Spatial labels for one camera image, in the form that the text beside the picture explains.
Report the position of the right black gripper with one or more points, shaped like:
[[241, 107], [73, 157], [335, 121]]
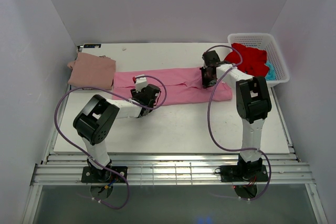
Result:
[[206, 84]]

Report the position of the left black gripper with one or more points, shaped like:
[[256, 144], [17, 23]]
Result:
[[134, 94]]

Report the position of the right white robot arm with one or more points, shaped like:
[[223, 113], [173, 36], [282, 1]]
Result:
[[253, 105]]

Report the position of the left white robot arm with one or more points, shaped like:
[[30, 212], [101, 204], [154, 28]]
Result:
[[94, 121]]

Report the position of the red t shirt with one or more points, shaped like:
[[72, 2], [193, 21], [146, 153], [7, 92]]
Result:
[[254, 60]]

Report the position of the teal t shirt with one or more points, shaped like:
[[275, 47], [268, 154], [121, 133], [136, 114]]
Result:
[[271, 74]]

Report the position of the white plastic mesh basket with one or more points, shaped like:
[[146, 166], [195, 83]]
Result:
[[265, 41]]

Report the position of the folded dusty pink t shirt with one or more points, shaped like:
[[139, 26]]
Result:
[[90, 70]]

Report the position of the blue label sticker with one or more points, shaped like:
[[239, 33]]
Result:
[[91, 46]]

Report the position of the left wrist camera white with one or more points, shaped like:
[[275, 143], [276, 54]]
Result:
[[140, 82]]

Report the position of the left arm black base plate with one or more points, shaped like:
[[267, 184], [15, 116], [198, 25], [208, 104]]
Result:
[[94, 175]]

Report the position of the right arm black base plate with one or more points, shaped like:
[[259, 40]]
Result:
[[243, 171]]

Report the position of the aluminium rail frame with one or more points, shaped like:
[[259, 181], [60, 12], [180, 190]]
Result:
[[173, 189]]

